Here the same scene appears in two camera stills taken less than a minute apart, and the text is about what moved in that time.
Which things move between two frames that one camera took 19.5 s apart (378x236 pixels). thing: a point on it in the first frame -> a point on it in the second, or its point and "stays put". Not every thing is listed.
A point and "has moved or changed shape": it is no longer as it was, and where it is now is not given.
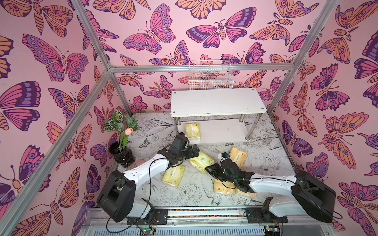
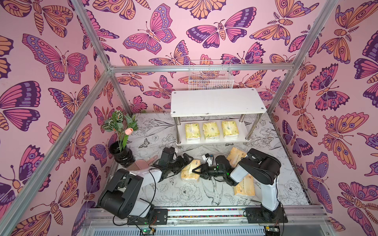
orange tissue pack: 224,187 -> 188,175
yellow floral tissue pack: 192,130 stays put
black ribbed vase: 124,158 stays put
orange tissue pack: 238,157 stays put
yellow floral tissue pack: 173,175 -> 230,129
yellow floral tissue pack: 202,162 has moved or changed shape
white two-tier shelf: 226,116 stays put
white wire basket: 210,80 stays put
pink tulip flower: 129,131 stays put
